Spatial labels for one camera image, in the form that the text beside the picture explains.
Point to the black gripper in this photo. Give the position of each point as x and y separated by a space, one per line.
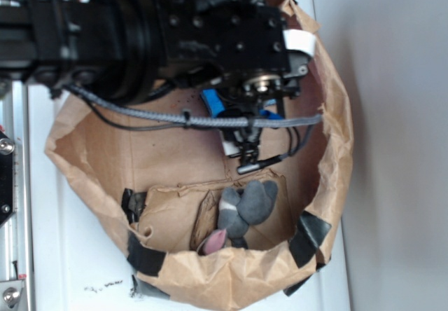
243 49

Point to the blue sponge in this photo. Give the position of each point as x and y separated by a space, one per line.
216 108

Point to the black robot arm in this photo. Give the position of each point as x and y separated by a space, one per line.
107 53

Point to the grey plush toy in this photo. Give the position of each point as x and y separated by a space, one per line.
238 209

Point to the black tape bottom right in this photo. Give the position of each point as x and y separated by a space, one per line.
309 236

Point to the black tape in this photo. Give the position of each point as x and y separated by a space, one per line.
309 236
145 260

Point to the brown paper bag bin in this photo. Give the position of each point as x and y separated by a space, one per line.
164 187

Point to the black tape bottom left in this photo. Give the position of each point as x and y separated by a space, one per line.
145 260

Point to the black mounting bracket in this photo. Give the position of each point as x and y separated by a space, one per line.
7 178

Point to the aluminium frame rail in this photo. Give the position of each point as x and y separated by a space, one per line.
17 271

